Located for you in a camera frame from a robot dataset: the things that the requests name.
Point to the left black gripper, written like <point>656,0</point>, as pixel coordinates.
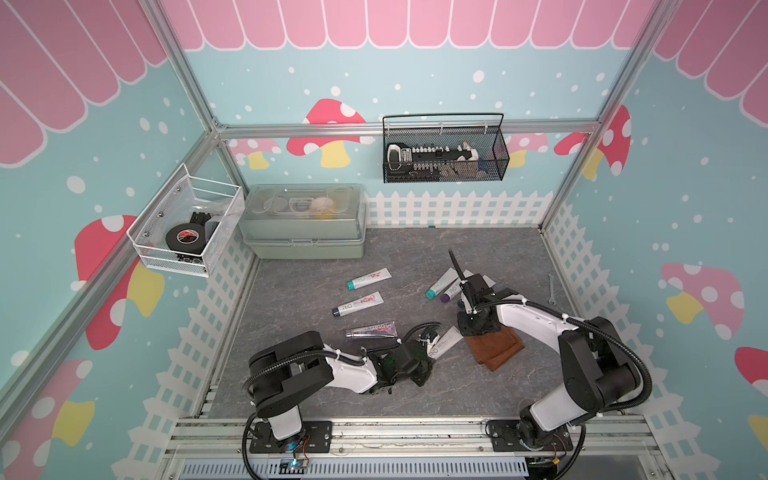
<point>425,369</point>

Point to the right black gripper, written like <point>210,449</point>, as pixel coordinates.
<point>463,329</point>

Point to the brown microfiber cloth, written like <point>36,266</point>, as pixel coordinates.
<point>494,349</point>

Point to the purple cap toothpaste tube top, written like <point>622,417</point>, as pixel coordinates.
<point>444,343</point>

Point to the purple cap toothpaste tube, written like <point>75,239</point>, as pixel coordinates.
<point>451,292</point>
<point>444,343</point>

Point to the teal cap toothpaste tube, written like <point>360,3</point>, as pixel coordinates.
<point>368,279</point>
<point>445,280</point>

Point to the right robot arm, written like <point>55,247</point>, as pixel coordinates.
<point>599,372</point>

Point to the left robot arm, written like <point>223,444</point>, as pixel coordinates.
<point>285,375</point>

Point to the silver foil toothpaste tube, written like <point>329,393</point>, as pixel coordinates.
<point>377,331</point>

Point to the silver wrench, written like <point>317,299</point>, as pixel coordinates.
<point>551,282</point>

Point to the black power strip in basket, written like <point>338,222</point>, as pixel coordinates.
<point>422,161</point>

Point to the green plastic storage box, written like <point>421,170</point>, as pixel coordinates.
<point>305,222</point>

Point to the black tape roll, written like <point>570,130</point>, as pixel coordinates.
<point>187,238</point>

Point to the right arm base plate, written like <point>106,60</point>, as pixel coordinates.
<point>515,435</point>

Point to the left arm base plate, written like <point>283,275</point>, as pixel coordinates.
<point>313,437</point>

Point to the black wire mesh basket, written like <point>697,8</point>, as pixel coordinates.
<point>482,131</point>

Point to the white wire basket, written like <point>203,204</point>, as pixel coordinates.
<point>184,198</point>

